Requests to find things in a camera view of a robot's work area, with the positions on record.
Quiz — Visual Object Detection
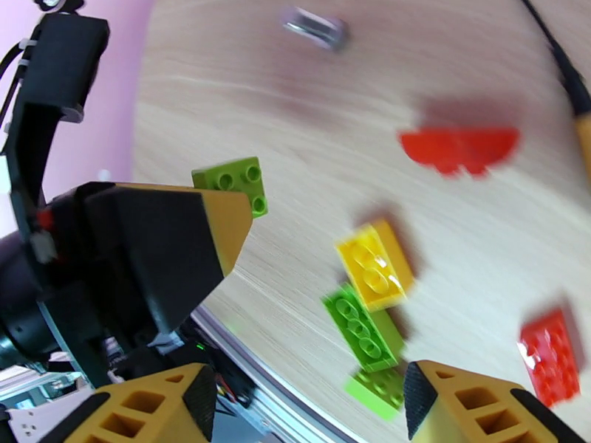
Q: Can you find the green lego brick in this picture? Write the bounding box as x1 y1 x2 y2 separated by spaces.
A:
322 284 406 374
344 368 409 422
191 156 270 220

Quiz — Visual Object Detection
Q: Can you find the red semicircle lego piece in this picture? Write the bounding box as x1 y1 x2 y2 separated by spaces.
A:
398 125 522 178

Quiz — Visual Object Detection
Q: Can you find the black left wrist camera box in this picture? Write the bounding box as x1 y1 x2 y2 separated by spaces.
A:
20 12 111 123

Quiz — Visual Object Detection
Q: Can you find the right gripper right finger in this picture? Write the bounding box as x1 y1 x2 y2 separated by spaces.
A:
403 360 591 443

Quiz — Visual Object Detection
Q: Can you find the small silver metal piece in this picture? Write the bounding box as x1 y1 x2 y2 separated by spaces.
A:
282 7 350 52

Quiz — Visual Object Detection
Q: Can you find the yellow lego brick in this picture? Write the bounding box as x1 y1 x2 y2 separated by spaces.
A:
335 219 415 312

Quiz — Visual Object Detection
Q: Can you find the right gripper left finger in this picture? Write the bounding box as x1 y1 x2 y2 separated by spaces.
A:
64 362 218 443

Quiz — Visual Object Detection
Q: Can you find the red lego brick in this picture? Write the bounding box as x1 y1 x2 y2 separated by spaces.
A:
518 307 583 409

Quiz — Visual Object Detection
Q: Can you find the screwdriver with wooden handle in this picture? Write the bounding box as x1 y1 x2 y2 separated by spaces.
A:
516 0 591 189

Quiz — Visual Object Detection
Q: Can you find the black left camera bracket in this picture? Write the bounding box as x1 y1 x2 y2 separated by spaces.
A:
0 102 64 226

